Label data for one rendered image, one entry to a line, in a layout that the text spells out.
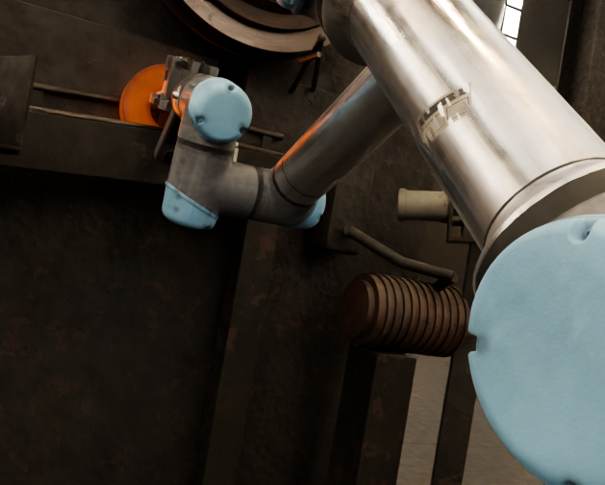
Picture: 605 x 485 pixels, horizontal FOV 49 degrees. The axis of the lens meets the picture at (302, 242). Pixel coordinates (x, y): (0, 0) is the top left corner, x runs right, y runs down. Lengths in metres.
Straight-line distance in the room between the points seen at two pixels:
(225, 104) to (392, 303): 0.46
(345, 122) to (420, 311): 0.45
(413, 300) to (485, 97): 0.75
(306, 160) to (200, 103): 0.14
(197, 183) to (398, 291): 0.42
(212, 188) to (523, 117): 0.55
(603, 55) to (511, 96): 5.19
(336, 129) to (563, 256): 0.52
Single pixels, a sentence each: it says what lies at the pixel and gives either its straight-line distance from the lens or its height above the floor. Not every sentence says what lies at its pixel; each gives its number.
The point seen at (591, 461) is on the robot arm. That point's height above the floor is 0.48.
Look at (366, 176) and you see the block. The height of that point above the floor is 0.71.
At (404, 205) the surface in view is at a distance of 1.19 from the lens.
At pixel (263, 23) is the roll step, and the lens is 1.18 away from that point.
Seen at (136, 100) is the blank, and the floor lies 0.75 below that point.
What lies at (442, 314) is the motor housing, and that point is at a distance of 1.15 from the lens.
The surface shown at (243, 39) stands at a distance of 1.18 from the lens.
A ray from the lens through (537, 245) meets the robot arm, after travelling 0.29.
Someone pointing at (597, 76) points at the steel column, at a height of 2.25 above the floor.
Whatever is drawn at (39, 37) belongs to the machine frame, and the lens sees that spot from 1.21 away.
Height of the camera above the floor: 0.53
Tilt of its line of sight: 2 degrees up
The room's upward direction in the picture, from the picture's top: 10 degrees clockwise
